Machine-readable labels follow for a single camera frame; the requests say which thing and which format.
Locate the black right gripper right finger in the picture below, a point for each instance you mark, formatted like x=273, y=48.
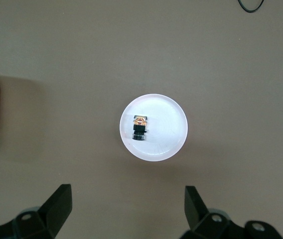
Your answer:
x=196, y=211

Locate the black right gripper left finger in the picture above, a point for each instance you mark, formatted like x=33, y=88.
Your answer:
x=56, y=206

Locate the orange and black switch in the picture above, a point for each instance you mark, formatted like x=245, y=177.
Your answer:
x=139, y=128

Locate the pink round plate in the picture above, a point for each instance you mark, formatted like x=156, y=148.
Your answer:
x=166, y=129

